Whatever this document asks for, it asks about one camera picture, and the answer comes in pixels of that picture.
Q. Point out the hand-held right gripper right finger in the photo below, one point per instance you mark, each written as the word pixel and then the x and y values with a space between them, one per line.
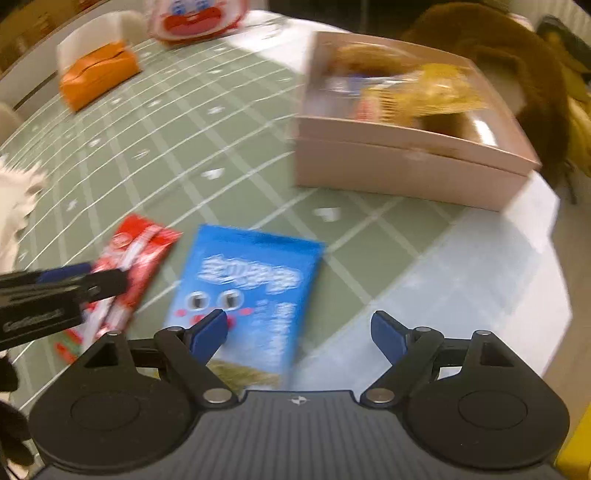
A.
pixel 388 334

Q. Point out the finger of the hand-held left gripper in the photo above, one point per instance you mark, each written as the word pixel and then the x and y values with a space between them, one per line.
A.
pixel 64 274
pixel 104 284

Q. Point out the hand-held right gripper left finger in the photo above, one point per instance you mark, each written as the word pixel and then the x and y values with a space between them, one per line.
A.
pixel 210 330

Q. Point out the red snack packet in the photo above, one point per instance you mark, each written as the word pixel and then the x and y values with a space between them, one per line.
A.
pixel 143 244

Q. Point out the blue snack packet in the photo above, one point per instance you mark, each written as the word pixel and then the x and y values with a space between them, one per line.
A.
pixel 258 286

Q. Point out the pink cardboard box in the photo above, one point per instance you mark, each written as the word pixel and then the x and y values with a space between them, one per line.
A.
pixel 392 170

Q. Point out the yellow chips packet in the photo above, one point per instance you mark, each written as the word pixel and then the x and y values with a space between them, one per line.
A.
pixel 434 92

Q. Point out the chocolate sandwich biscuit packet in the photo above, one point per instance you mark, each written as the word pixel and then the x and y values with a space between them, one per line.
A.
pixel 344 85

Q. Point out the long bread packet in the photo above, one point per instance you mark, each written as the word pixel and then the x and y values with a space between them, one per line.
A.
pixel 369 57

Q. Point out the white fluffy toy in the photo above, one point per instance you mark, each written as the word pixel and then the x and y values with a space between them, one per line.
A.
pixel 18 198

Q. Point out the orange tissue box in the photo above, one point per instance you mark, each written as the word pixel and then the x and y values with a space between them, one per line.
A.
pixel 97 74

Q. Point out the yellow object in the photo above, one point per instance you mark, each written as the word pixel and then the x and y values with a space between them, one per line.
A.
pixel 577 457

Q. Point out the brown wooden cabinet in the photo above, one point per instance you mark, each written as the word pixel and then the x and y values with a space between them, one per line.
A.
pixel 27 32

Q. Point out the white chair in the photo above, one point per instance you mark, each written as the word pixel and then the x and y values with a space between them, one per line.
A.
pixel 101 27

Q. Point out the red and white snack bag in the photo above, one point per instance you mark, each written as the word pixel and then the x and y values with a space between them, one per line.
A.
pixel 194 21

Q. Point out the brown plush toy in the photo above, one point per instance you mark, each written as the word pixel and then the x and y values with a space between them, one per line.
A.
pixel 508 55

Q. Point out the dark grey plush toy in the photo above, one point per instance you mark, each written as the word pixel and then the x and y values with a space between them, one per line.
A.
pixel 563 41

